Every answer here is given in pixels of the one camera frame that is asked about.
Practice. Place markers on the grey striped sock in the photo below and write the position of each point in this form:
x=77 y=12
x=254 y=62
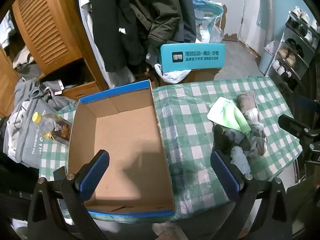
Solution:
x=257 y=140

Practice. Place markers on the dark sock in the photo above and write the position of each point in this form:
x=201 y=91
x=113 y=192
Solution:
x=223 y=136

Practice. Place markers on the blue cardboard box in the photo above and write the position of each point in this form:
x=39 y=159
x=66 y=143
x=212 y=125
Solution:
x=125 y=142

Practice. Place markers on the grey white sock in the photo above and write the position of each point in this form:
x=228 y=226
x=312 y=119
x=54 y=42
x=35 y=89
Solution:
x=252 y=116

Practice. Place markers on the black jacket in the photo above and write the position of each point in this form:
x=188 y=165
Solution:
x=112 y=30

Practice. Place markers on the teal box lid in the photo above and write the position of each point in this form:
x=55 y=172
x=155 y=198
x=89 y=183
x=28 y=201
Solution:
x=190 y=63

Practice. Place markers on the dark navy coat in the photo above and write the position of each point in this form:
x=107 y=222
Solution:
x=186 y=10

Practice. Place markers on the white plastic bag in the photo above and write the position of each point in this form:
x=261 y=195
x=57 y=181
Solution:
x=172 y=77

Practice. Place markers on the light blue trash bin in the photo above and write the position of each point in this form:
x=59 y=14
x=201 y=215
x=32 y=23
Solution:
x=265 y=63

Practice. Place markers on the pile of grey clothes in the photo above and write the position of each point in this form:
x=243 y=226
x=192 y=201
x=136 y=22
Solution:
x=23 y=58

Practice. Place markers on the brown grey sock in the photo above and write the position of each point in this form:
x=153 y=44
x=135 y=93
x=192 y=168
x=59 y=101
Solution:
x=246 y=100

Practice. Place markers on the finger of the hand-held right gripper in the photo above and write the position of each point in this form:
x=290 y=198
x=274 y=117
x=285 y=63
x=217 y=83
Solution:
x=307 y=106
x=295 y=126

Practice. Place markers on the olive green jacket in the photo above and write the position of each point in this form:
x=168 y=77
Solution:
x=157 y=12

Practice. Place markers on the cooking oil bottle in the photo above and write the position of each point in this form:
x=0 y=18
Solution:
x=50 y=127

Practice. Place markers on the metal shoe rack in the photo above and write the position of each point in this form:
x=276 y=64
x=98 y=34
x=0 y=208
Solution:
x=297 y=42

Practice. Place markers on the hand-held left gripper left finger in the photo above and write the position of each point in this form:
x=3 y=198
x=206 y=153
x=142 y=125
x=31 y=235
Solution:
x=93 y=177

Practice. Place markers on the wooden louvered door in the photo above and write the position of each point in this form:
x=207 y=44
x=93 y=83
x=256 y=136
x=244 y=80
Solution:
x=47 y=25

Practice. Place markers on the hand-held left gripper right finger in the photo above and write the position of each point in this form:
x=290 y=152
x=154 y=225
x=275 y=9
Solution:
x=225 y=172

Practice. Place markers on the green checked tablecloth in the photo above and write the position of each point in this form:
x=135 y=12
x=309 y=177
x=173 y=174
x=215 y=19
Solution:
x=190 y=135

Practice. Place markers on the wooden wardrobe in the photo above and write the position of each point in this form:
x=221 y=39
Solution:
x=82 y=90

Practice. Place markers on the grey cloth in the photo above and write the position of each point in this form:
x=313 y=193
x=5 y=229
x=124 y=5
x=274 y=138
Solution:
x=167 y=231

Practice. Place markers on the group of shoes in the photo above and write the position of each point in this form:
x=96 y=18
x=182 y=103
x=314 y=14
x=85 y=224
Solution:
x=287 y=55

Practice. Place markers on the blue translucent plastic bag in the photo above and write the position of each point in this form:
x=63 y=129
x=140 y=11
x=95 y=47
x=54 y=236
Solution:
x=205 y=22

